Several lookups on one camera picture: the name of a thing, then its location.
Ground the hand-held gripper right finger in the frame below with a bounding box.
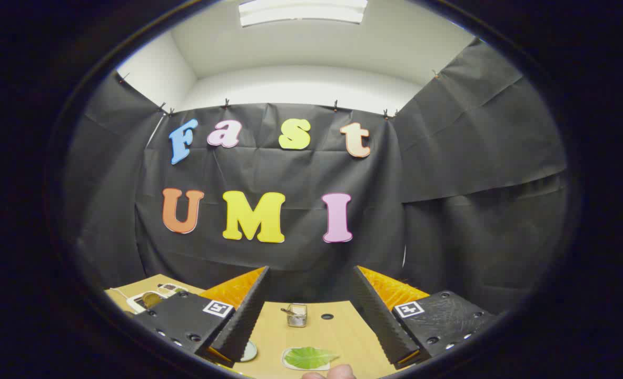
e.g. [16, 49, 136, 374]
[351, 265, 500, 369]

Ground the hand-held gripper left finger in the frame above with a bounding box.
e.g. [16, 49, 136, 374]
[131, 266, 271, 369]

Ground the green lettuce leaf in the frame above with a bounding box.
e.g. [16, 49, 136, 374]
[285, 347, 340, 370]

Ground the small white dish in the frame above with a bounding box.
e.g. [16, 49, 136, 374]
[282, 346, 339, 372]

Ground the white toaster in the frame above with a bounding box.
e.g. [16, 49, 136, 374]
[126, 291, 177, 315]

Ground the white ceiling light panel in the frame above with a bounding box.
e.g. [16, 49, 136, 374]
[238, 0, 369, 27]

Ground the metal wire utensil holder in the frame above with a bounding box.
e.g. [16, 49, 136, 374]
[287, 303, 308, 328]

